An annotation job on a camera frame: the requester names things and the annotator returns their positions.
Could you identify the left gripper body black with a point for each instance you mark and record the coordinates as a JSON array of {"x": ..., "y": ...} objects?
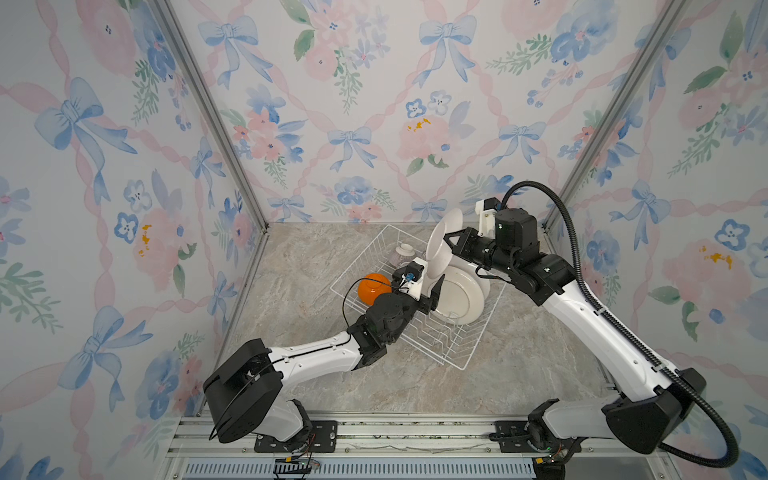
[{"x": 404, "y": 311}]

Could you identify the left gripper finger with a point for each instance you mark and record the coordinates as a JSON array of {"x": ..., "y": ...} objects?
[
  {"x": 430, "y": 294},
  {"x": 400, "y": 277}
]

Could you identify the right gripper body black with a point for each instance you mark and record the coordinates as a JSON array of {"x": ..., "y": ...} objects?
[{"x": 493, "y": 259}]

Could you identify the white plate green red rim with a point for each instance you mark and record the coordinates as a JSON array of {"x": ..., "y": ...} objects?
[{"x": 438, "y": 252}]

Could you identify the white deep plate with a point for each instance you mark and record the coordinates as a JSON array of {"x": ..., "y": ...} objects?
[{"x": 470, "y": 268}]

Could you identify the white plate strawberry pattern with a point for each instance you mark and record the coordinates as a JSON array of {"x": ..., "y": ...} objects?
[{"x": 462, "y": 297}]

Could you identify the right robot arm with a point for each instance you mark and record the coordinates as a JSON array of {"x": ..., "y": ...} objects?
[{"x": 652, "y": 396}]

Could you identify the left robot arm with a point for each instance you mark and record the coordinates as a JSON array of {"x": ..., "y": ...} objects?
[{"x": 243, "y": 393}]

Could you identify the striped ceramic bowl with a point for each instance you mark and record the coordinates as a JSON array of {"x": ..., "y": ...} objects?
[{"x": 402, "y": 254}]

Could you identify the orange bowl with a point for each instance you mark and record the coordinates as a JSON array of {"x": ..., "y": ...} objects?
[{"x": 372, "y": 286}]

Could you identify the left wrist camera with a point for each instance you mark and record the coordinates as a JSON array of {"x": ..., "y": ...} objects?
[{"x": 417, "y": 269}]

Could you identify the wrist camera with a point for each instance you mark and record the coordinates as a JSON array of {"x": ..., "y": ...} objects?
[
  {"x": 486, "y": 210},
  {"x": 417, "y": 269}
]

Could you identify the white wire dish rack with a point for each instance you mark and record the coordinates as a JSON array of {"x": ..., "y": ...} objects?
[{"x": 445, "y": 342}]

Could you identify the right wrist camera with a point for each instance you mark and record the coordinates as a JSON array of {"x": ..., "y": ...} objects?
[{"x": 486, "y": 210}]

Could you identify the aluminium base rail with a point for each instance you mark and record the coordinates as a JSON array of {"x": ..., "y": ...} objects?
[{"x": 400, "y": 446}]

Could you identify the right corner aluminium post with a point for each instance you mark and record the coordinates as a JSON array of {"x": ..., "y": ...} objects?
[{"x": 657, "y": 38}]

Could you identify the corner aluminium post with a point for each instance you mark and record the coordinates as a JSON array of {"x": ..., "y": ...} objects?
[
  {"x": 179, "y": 46},
  {"x": 657, "y": 38}
]

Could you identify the left corner aluminium post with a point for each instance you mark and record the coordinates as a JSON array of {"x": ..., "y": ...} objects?
[{"x": 179, "y": 46}]

